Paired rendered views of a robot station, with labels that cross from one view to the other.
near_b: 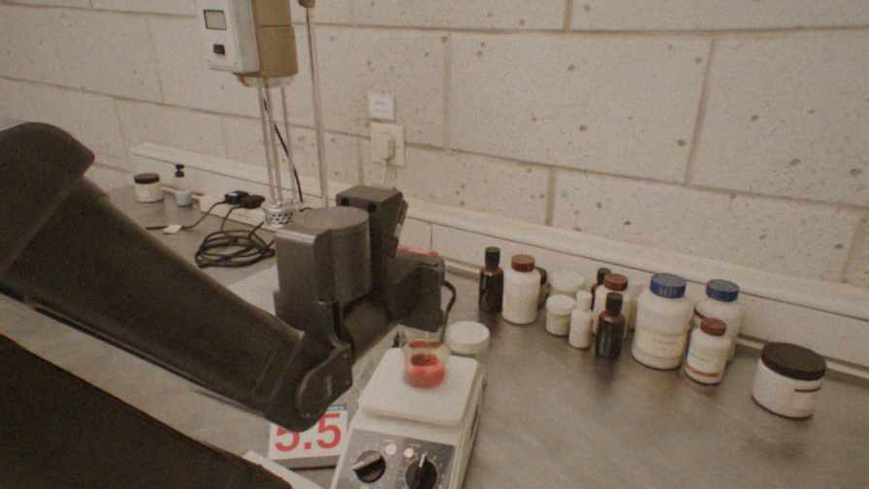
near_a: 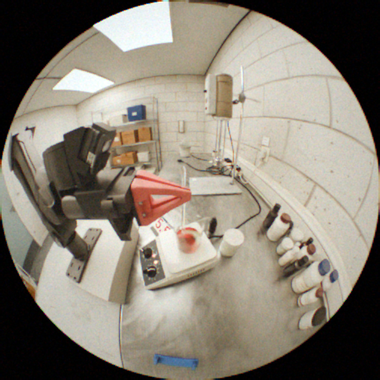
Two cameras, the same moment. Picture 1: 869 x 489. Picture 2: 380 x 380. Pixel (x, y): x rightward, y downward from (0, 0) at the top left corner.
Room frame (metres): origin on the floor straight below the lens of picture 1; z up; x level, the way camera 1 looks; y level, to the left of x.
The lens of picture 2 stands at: (0.49, -0.10, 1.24)
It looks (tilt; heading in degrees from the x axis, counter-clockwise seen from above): 33 degrees down; 53
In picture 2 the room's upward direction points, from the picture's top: straight up
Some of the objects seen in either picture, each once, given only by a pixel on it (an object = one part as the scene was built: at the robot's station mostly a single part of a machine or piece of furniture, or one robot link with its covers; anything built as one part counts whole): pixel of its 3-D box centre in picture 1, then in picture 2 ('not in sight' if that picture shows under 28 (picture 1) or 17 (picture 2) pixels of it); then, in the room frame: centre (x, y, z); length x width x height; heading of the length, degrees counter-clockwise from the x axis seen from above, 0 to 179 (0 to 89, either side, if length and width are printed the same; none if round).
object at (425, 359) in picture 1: (426, 348); (189, 235); (0.58, 0.01, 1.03); 0.07 x 0.06 x 0.08; 155
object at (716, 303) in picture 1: (716, 319); (323, 283); (0.77, -0.42, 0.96); 0.06 x 0.06 x 0.11
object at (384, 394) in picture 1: (421, 383); (185, 245); (0.57, 0.02, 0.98); 0.12 x 0.12 x 0.01; 76
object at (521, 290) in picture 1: (521, 287); (279, 227); (0.87, -0.15, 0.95); 0.06 x 0.06 x 0.11
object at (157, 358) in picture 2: not in sight; (175, 363); (0.36, -0.24, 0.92); 0.10 x 0.03 x 0.04; 137
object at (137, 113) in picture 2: not in sight; (127, 145); (0.74, 2.53, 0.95); 1.43 x 0.41 x 1.90; 147
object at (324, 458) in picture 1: (307, 436); (160, 228); (0.55, 0.15, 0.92); 0.09 x 0.06 x 0.04; 94
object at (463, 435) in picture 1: (415, 427); (177, 255); (0.54, 0.02, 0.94); 0.22 x 0.13 x 0.08; 166
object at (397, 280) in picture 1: (378, 243); (99, 163); (0.47, 0.05, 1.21); 0.07 x 0.06 x 0.11; 65
